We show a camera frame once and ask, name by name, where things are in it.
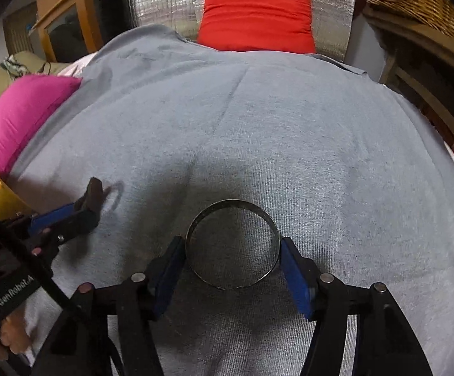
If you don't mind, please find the pale pink sheet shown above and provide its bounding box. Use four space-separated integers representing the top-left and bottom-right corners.
56 53 98 79

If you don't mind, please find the grey blanket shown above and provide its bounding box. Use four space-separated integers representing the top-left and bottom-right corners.
5 23 454 376

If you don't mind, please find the silver metal bangle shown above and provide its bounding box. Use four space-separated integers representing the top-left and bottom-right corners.
185 200 282 291

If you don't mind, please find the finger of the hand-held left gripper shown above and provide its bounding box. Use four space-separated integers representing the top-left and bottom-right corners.
35 208 100 259
25 198 90 238

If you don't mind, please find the magenta cushion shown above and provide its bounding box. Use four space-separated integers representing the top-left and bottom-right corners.
0 74 83 200

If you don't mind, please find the red cushion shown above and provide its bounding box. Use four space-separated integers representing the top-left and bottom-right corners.
196 0 317 53

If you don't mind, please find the black cable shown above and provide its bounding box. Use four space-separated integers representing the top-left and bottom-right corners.
0 203 126 376

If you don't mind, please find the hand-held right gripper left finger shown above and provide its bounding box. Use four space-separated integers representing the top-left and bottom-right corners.
35 236 187 376

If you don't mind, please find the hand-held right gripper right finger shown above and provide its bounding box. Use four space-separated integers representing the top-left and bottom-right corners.
280 237 433 376

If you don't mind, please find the person's left hand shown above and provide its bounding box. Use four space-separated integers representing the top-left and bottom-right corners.
0 309 35 365

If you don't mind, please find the wooden shelf rack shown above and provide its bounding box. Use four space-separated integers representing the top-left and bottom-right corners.
362 6 454 173

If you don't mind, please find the green white patterned cloth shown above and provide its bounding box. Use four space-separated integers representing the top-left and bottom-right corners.
2 57 29 77

